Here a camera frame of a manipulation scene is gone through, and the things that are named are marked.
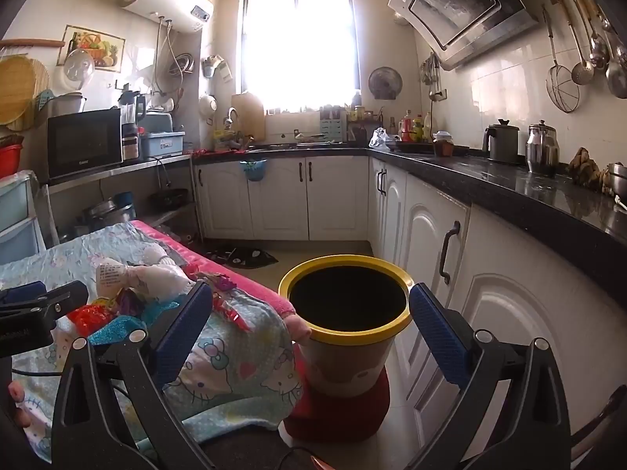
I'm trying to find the white small fan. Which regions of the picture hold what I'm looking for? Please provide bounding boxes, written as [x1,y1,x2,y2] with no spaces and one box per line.
[63,48,96,79]

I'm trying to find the grey wall fan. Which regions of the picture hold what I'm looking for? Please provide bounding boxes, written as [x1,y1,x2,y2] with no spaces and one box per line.
[368,66,403,100]

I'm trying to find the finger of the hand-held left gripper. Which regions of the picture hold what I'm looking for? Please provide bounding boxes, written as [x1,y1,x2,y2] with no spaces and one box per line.
[0,281,47,304]
[0,281,89,320]

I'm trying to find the brown knotted cloth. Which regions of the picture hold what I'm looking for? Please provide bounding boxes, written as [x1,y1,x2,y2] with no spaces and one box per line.
[568,147,613,194]

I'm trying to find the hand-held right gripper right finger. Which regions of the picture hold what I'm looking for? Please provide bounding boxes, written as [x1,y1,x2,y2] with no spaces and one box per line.
[409,282,571,470]

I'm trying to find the round bamboo tray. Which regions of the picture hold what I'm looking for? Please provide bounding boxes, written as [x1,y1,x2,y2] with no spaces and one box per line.
[0,55,52,130]

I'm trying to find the black range hood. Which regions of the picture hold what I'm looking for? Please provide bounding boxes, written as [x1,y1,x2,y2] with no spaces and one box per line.
[387,0,540,72]

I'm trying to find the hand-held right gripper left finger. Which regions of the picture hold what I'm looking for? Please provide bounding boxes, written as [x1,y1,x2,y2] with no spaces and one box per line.
[51,280,216,470]

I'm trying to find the blue grey plastic box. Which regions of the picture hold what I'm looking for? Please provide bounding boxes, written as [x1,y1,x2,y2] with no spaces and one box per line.
[140,112,187,157]

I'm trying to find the steel shelf rack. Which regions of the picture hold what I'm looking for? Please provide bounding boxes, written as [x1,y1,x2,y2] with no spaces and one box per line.
[46,154,201,246]

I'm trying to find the white wrapper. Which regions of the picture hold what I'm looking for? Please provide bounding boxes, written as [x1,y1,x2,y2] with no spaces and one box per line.
[94,260,196,304]

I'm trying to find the printed cartoon blanket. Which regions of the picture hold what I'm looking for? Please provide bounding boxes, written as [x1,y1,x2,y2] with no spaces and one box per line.
[0,222,304,466]

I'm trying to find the window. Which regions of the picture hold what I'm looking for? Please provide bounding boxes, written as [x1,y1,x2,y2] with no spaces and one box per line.
[240,0,357,113]

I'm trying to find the black cable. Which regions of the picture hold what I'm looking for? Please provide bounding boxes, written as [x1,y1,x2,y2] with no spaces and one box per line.
[278,449,315,470]
[10,367,67,379]

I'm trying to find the steel bowl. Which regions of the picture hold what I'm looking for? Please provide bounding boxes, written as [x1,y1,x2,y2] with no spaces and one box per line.
[607,163,627,197]

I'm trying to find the red crinkled wrapper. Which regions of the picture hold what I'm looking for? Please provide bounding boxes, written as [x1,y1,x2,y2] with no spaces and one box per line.
[66,304,114,336]

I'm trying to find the wooden rolling pin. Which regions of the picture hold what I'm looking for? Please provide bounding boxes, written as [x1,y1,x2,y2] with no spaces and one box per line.
[0,38,66,49]

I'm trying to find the pink purple candy wrapper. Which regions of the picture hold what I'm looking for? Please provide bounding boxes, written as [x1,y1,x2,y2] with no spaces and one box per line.
[208,274,238,299]

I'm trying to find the grey electric kettle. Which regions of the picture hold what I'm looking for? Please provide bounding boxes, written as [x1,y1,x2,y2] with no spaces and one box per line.
[482,119,520,165]

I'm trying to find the black blender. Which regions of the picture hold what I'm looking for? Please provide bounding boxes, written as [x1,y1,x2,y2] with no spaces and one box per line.
[118,90,147,162]

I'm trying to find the fruit wall picture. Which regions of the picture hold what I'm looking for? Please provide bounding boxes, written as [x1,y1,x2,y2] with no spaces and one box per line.
[56,24,125,72]

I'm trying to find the black wok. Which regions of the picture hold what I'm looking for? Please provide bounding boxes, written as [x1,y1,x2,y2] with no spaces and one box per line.
[148,188,189,209]

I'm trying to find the plastic drawer cabinet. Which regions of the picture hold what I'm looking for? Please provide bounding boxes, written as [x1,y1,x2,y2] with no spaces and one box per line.
[0,171,47,265]

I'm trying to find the white pot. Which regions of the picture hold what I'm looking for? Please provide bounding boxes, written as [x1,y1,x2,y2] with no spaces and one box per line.
[51,92,88,117]

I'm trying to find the white tissue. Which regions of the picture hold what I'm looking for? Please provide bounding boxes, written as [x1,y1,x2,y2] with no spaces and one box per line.
[142,244,171,266]

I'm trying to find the blue hanging basket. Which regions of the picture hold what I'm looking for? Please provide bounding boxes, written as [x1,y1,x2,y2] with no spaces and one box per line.
[240,159,268,182]

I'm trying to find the black floor mat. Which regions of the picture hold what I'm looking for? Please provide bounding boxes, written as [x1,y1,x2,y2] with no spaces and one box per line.
[206,245,279,269]

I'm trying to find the brown jar white lid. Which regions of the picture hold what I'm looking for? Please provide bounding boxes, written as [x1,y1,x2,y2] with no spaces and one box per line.
[432,130,456,157]

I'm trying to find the purple yellow candy wrapper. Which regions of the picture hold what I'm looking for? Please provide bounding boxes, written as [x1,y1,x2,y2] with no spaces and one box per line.
[114,288,147,316]

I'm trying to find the red stool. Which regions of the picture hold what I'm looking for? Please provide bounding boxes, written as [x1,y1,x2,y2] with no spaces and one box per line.
[281,367,391,444]

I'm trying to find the steel spoon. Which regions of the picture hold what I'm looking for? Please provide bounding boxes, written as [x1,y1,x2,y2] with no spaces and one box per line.
[573,0,613,70]

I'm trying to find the black stove tray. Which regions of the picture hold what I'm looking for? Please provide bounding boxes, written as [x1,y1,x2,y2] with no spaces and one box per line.
[387,139,434,154]

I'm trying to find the person's left hand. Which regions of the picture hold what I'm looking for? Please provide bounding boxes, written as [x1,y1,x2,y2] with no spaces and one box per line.
[7,381,33,429]

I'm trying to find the black microwave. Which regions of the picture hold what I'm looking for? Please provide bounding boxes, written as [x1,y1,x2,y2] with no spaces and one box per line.
[46,108,123,179]

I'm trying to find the blue can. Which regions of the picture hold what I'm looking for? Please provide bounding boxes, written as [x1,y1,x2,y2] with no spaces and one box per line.
[114,192,136,221]

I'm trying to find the wooden cutting board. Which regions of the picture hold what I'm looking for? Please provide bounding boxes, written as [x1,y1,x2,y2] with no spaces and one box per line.
[231,92,266,142]

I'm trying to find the red snack wrapper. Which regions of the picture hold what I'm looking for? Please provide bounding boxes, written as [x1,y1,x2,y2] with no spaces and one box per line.
[223,301,252,330]

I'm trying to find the slotted steel ladle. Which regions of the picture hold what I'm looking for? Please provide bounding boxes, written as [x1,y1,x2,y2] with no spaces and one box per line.
[558,0,596,85]

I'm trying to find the small hanging utensils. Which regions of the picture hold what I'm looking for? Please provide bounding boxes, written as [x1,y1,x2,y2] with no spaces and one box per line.
[420,53,442,101]

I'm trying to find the steel pot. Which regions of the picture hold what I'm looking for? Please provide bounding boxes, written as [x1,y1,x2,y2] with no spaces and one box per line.
[83,198,135,228]

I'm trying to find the red basin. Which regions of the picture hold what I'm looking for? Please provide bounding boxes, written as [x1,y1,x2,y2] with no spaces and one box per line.
[0,144,24,179]

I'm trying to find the yellow-rimmed bin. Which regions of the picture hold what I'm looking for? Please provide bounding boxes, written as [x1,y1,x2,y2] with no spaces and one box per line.
[278,253,415,398]

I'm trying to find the hanging steel basins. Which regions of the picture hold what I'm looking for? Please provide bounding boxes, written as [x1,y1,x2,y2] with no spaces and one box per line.
[169,54,196,79]

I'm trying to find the wire strainer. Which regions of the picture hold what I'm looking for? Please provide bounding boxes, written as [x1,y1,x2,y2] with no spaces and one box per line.
[541,5,581,114]

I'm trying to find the steel kettle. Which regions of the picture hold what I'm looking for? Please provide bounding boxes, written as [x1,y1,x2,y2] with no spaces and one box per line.
[526,120,560,177]

